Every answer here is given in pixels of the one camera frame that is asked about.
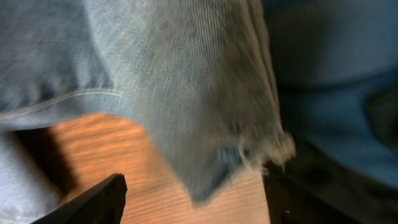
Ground blue t-shirt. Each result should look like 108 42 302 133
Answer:
263 0 397 188

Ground medium blue denim jeans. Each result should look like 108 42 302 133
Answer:
1 0 295 223

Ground dark navy garment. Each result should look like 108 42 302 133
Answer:
279 77 397 223

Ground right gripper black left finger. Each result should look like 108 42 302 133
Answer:
32 174 127 224

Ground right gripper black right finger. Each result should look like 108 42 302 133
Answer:
262 162 358 224

